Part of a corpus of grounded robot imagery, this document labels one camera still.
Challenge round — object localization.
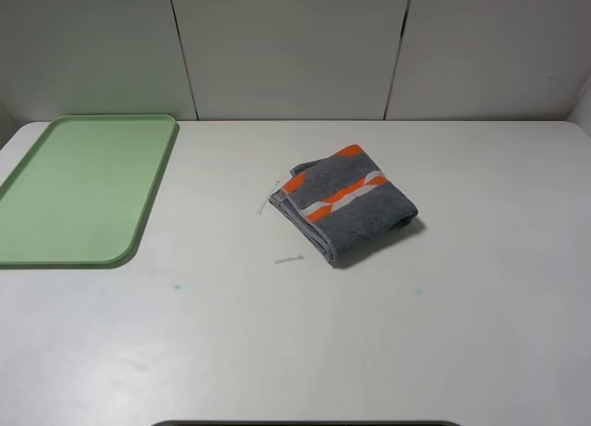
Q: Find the light green plastic tray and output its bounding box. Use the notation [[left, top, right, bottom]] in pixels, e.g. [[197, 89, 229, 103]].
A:
[[1, 115, 178, 269]]

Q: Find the grey towel with orange stripe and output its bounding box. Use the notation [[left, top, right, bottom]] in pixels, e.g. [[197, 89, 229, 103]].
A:
[[269, 144, 418, 263]]

